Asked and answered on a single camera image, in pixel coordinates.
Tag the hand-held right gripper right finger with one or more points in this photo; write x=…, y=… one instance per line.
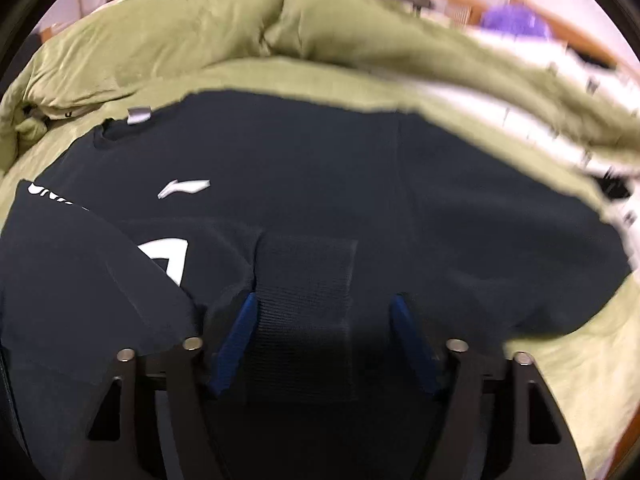
x=412, y=347

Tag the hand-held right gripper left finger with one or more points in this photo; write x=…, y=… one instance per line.
x=234, y=347

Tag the black printed t-shirt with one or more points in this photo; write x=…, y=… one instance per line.
x=300, y=185

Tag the green bed sheet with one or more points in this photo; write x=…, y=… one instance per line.
x=575, y=380

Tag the green fleece duvet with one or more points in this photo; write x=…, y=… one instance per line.
x=175, y=45

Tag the purple fluffy cloth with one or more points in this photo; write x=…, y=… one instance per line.
x=515, y=20

